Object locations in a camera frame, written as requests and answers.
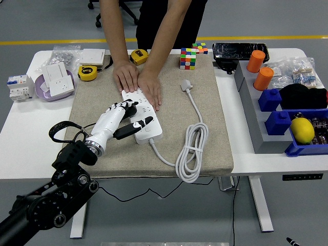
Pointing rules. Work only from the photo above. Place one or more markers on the person's left forearm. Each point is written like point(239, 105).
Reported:
point(166, 33)

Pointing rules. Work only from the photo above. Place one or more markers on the white wall socket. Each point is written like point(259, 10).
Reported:
point(62, 85)

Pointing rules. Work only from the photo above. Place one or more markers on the black-white robot right hand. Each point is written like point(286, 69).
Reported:
point(292, 242)

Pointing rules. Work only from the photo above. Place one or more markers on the white power strip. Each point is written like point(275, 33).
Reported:
point(153, 135)

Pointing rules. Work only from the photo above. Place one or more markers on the black table control panel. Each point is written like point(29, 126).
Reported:
point(302, 176)

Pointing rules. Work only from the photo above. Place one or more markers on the black plastic-wrapped tray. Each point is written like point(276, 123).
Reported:
point(230, 50)

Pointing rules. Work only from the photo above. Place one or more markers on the blue block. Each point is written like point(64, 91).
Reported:
point(277, 124)
point(269, 100)

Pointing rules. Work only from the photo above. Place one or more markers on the person's right forearm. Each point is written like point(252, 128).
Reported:
point(112, 30)

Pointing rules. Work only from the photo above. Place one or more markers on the person's torso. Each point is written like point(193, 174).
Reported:
point(151, 20)

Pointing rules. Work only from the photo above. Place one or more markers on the person's left hand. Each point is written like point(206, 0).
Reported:
point(151, 87)

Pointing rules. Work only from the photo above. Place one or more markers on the purple bowl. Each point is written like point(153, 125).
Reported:
point(42, 96)

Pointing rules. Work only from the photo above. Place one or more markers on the clear bag of resistors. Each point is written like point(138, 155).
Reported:
point(306, 77)

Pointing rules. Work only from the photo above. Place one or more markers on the blue storage bin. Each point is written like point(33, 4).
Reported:
point(307, 150)

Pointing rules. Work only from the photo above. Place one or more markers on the small colourful puzzle cube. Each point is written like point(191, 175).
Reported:
point(201, 48)

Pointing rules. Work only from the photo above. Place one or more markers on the clear plastic bag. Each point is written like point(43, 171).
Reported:
point(280, 77)

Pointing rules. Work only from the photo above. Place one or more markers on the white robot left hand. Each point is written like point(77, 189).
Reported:
point(107, 123)

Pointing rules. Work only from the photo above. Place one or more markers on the white switch panel stack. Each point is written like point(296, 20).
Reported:
point(91, 56)

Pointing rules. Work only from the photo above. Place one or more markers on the person's right hand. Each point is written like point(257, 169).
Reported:
point(126, 75)

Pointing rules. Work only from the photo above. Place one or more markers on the black office chair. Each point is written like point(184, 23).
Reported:
point(98, 23)

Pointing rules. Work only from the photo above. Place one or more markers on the black cloth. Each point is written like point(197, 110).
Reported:
point(302, 97)

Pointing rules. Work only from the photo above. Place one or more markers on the large colourful puzzle cube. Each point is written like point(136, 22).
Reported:
point(188, 60)

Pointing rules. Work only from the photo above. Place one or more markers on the yellow tape measure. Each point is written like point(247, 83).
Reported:
point(87, 73)
point(139, 56)

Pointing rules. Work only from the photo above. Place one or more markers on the grey-brown mat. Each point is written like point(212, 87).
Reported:
point(115, 159)

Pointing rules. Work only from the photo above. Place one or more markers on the orange cylinder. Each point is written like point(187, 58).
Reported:
point(264, 79)
point(256, 61)

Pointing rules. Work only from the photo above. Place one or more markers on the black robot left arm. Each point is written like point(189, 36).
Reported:
point(51, 205)

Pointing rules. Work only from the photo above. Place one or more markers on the clear bag of screws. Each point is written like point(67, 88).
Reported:
point(64, 55)

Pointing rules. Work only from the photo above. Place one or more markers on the white table leg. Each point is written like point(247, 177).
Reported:
point(261, 205)
point(78, 223)

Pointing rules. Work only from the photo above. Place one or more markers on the yellow lemon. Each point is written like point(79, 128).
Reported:
point(302, 130)

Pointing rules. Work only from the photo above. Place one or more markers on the white circuit breaker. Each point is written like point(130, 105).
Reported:
point(19, 88)

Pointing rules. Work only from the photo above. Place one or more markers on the grey stepped block holder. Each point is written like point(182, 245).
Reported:
point(266, 143)

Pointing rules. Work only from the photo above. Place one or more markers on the grey box under table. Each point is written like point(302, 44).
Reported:
point(225, 183)

